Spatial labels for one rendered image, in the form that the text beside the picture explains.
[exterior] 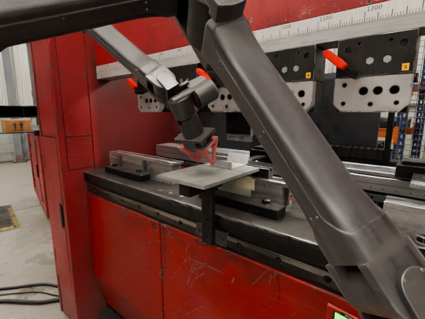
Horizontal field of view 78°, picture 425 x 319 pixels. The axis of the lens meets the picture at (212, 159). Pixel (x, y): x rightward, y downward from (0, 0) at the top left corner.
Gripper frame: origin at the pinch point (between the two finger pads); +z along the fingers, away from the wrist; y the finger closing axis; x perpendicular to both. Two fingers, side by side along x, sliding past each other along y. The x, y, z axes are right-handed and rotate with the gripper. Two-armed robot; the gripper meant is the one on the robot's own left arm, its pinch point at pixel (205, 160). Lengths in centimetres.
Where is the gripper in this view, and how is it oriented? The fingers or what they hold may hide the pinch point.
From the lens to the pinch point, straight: 74.4
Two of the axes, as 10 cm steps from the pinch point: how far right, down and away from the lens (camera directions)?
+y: -7.6, -1.1, 6.4
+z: 3.3, 7.8, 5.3
